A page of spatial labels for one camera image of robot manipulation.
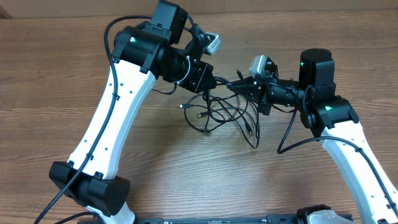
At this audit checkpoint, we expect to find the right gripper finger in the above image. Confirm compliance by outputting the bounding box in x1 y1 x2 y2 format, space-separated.
228 86 261 103
229 76 255 87

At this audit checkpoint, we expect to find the thick black USB cable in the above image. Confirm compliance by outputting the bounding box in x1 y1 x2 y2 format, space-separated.
201 70 262 149

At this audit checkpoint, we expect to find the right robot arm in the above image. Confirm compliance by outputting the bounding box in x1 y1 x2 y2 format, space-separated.
228 49 397 223

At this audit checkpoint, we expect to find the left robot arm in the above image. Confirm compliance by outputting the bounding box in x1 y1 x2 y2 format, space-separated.
49 1 221 223

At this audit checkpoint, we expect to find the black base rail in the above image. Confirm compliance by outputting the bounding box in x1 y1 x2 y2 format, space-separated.
77 203 355 224

